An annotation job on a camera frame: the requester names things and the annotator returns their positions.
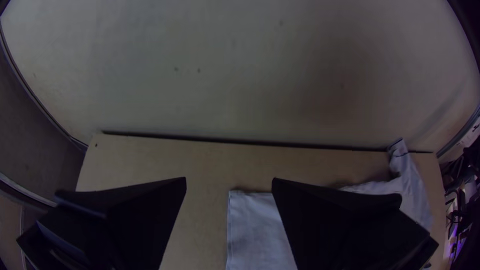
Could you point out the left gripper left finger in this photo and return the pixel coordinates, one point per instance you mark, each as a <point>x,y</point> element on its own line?
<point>127,221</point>

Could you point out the light grey t-shirt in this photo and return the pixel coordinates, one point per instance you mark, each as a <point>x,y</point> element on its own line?
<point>255,228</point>

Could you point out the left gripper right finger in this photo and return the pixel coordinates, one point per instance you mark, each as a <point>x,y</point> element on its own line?
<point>345,232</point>

